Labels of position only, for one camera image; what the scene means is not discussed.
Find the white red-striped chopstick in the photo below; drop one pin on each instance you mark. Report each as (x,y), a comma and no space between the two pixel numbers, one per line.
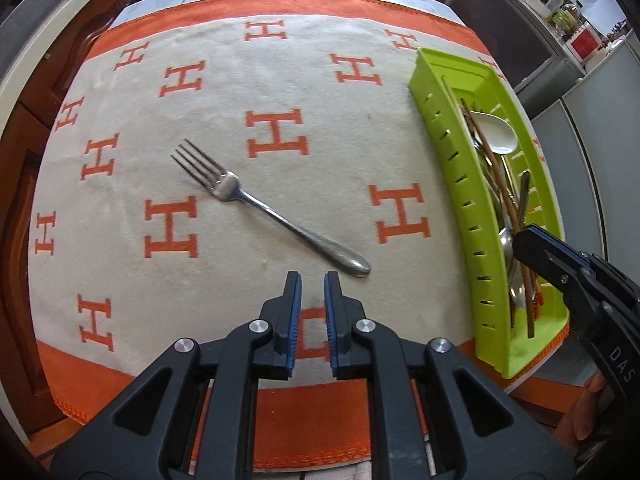
(537,297)

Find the grey metal panel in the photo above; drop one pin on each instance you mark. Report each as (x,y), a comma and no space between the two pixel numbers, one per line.
(25,15)

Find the reddish brown wooden chopstick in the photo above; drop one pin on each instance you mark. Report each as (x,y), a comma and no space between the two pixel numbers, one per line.
(529,310)

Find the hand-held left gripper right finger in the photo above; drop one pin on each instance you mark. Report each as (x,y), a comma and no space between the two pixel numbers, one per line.
(330,320)

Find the person's right hand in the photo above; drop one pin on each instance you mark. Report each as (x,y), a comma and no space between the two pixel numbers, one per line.
(585,410)

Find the group of jars and bottles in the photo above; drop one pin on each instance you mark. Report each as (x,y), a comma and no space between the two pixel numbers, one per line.
(565,15)

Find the white ceramic spoon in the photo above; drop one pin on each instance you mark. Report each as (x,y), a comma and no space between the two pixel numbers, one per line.
(500,135)

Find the grey metal cabinet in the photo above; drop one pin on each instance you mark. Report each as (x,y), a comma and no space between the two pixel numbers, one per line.
(510,25)

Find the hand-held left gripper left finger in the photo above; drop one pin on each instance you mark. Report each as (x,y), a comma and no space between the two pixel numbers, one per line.
(295,320)

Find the grey appliance door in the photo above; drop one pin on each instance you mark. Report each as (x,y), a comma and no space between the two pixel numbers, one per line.
(600,160)

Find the steel tablespoon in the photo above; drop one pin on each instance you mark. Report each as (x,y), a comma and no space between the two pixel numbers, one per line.
(506,242)

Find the orange grey printed blanket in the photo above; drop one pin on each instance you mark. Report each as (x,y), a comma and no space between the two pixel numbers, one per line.
(300,60)

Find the green plastic tray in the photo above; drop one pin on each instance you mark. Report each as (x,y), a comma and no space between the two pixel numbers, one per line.
(500,350)

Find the steel fork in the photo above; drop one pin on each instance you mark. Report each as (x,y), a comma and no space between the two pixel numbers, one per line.
(227,187)

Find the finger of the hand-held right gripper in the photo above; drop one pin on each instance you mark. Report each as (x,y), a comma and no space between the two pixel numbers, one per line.
(550,245)
(550,275)

